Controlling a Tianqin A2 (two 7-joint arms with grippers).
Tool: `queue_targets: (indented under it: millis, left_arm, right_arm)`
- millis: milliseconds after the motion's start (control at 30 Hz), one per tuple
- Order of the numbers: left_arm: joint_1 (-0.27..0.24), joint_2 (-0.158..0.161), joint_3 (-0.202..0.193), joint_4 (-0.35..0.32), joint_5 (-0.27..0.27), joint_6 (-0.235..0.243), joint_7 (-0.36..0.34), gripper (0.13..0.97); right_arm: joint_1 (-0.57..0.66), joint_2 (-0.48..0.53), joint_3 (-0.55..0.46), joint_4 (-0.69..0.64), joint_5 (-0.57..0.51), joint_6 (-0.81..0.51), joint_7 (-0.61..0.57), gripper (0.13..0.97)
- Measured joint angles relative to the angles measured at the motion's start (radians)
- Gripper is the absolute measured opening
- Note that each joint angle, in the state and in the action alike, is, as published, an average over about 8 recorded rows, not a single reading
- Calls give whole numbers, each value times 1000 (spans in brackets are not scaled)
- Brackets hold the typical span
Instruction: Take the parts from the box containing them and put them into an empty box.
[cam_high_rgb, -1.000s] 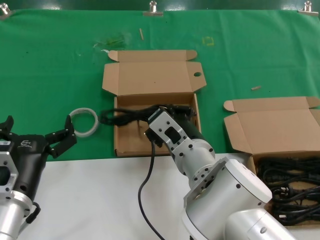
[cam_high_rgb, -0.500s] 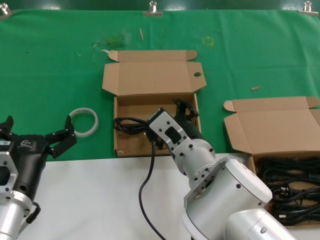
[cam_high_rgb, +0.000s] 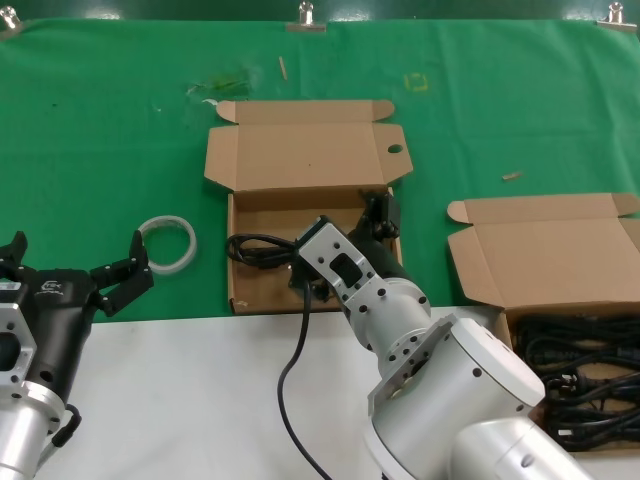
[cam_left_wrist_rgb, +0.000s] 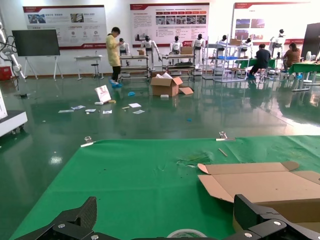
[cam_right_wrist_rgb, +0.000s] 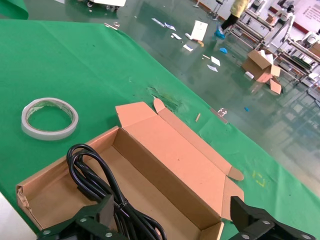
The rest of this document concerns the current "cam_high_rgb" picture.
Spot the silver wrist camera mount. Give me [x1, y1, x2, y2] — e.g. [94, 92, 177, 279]
[293, 214, 382, 314]
[0, 279, 40, 401]

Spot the metal binder clip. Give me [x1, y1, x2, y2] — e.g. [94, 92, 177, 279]
[0, 8, 25, 41]
[596, 1, 640, 31]
[285, 0, 328, 34]

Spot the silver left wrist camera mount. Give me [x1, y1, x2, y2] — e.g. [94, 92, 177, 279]
[0, 279, 40, 401]

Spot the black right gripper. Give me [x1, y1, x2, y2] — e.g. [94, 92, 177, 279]
[347, 188, 414, 286]

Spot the clear tape roll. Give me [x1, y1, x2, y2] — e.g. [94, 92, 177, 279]
[137, 214, 198, 277]

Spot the clear plastic wrapper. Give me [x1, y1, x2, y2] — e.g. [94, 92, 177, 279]
[185, 67, 261, 107]

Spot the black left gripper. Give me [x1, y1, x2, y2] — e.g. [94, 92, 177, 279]
[0, 229, 155, 402]

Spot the open cardboard box holding cables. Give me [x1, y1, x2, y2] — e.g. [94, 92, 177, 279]
[446, 192, 640, 454]

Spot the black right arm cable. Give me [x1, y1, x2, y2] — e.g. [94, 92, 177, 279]
[277, 279, 334, 480]

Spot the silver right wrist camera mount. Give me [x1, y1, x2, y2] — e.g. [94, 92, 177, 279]
[293, 214, 382, 314]

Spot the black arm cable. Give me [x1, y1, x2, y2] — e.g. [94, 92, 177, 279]
[37, 402, 82, 471]
[277, 279, 334, 480]

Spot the open cardboard box round hole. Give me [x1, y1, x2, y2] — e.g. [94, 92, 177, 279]
[203, 99, 413, 315]

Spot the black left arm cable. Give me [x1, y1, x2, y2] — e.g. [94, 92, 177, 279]
[37, 402, 82, 471]

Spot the green table cloth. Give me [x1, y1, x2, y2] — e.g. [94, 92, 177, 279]
[0, 18, 640, 326]

